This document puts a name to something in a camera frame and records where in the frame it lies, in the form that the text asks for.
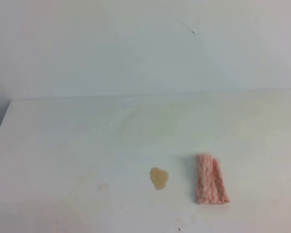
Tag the pink white striped rag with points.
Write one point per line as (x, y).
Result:
(210, 188)

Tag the brown coffee stain puddle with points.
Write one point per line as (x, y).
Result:
(159, 178)

